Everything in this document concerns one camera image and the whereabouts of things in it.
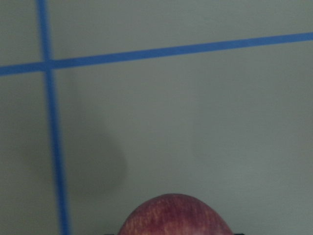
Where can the red apple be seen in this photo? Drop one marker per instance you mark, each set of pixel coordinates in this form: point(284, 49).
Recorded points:
point(174, 214)

